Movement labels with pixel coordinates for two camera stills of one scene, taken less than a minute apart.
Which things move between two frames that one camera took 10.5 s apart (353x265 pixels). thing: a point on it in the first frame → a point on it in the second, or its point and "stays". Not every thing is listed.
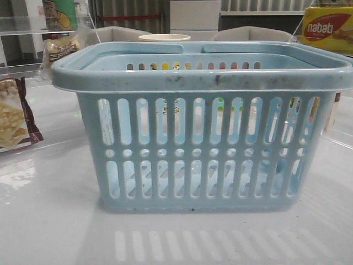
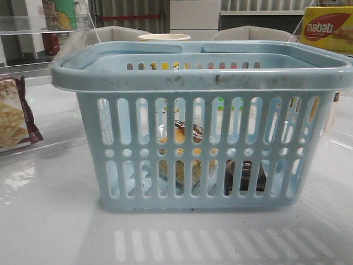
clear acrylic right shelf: (329, 24) stays
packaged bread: (55, 49) → (198, 137)
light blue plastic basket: (203, 126) stays
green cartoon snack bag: (61, 15) stays
